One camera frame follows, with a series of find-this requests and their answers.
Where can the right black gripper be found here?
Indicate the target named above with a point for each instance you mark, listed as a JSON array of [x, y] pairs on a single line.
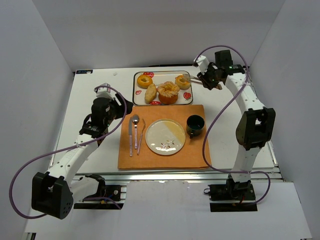
[[207, 80]]

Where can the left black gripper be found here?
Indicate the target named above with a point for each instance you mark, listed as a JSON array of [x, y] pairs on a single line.
[[121, 105]]

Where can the metal serving tongs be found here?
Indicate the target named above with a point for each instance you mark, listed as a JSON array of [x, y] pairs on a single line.
[[196, 80]]

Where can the pale glazed ring donut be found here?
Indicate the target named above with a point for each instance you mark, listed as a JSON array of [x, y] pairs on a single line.
[[183, 82]]

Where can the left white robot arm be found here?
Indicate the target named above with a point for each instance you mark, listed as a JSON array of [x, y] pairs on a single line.
[[53, 192]]

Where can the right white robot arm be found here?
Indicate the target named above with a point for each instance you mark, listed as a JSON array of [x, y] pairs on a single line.
[[256, 125]]

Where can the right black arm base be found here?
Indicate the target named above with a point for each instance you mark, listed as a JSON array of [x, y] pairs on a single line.
[[231, 197]]

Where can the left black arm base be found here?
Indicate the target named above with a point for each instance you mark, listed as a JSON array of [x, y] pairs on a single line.
[[105, 197]]

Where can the oval beige bread roll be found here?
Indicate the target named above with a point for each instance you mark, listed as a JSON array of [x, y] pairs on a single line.
[[150, 93]]

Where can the strawberry pattern tray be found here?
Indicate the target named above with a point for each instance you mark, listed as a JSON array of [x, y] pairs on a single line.
[[158, 77]]

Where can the coconut topped bundt cake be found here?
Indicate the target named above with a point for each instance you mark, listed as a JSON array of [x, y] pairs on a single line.
[[168, 93]]

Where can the orange cloth placemat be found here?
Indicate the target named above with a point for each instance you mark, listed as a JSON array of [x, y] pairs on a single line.
[[194, 154]]

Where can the dark green mug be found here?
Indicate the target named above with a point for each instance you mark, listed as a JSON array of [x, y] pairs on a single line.
[[194, 126]]

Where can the white and yellow plate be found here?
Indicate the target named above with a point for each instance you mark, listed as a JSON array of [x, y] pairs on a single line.
[[165, 137]]

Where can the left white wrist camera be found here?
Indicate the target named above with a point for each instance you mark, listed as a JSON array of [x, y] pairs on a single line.
[[103, 91]]

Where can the pink handled knife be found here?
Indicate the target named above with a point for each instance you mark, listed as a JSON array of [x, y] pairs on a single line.
[[130, 137]]

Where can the pink handled spoon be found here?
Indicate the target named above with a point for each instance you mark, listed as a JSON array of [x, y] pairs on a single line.
[[135, 120]]

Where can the orange ring donut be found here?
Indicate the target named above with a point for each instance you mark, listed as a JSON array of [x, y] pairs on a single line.
[[143, 81]]

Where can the pink handled fork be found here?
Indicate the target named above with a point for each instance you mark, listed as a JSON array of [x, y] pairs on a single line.
[[141, 137]]

